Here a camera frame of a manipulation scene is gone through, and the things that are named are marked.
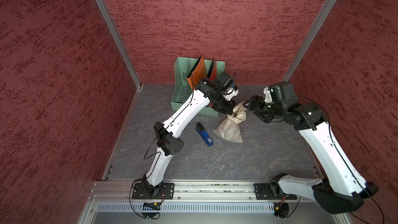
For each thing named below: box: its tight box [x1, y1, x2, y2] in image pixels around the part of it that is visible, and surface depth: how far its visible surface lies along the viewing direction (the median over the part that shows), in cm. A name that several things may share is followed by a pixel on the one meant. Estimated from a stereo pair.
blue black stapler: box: [195, 122, 214, 147], surface depth 94 cm
